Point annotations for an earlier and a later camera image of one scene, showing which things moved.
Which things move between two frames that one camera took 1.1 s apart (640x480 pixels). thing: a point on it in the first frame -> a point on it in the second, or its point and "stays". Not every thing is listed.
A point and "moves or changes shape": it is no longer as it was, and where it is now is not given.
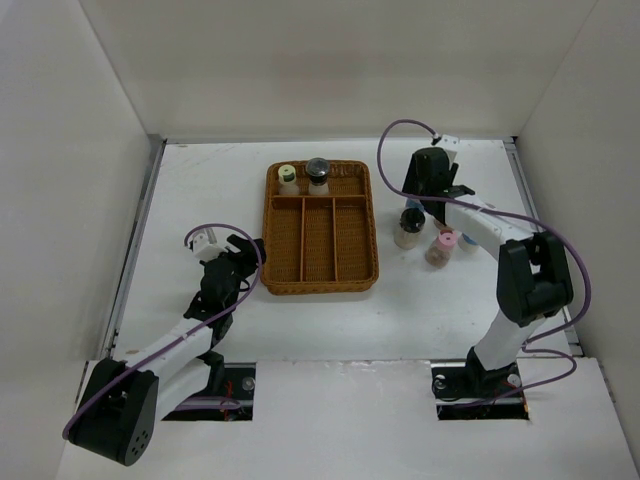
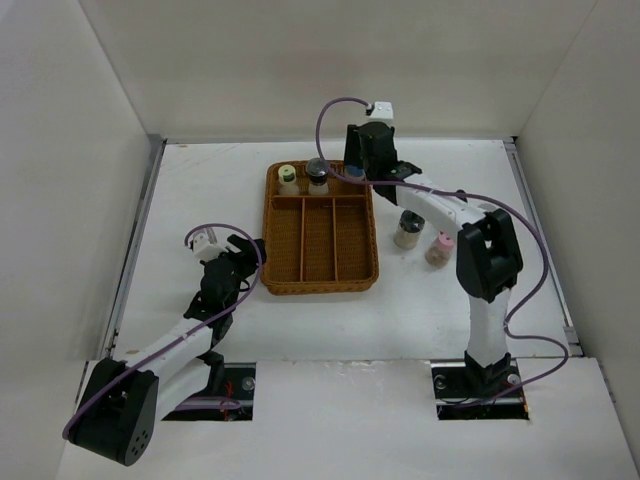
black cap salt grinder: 318,168 stays
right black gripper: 412,182 -> 354,146
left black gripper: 249,262 stays
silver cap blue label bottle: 412,203 moves or changes shape
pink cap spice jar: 439,253 stays
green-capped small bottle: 288,185 stays
